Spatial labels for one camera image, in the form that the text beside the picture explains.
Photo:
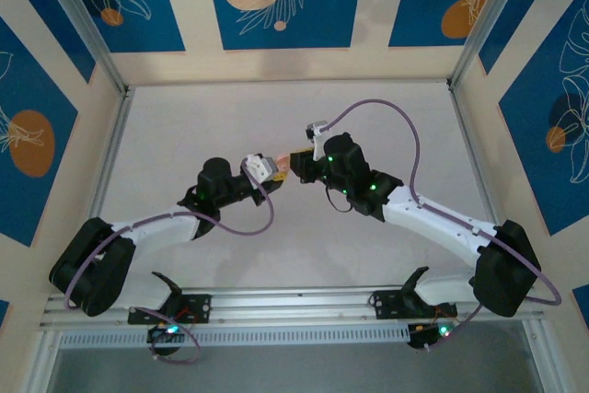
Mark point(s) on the pink earbud charging case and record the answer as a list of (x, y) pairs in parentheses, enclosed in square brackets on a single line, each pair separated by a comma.
[(284, 160)]

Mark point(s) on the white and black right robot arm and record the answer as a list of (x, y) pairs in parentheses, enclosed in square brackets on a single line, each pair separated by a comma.
[(428, 218)]

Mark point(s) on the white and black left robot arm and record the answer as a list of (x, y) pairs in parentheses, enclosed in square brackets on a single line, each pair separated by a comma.
[(156, 227)]

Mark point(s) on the black controller board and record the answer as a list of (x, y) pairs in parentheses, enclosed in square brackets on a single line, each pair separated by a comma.
[(166, 340), (428, 335)]

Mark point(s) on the grey metal sheet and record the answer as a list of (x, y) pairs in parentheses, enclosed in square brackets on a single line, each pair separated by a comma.
[(294, 372)]

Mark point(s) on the aluminium side rail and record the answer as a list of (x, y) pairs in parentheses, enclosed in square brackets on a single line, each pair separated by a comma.
[(107, 172), (476, 158)]

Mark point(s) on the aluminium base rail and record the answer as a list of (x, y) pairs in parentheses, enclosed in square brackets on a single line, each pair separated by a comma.
[(299, 303)]

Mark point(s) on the aluminium frame post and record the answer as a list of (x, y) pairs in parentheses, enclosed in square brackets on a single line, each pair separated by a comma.
[(483, 20), (85, 20)]

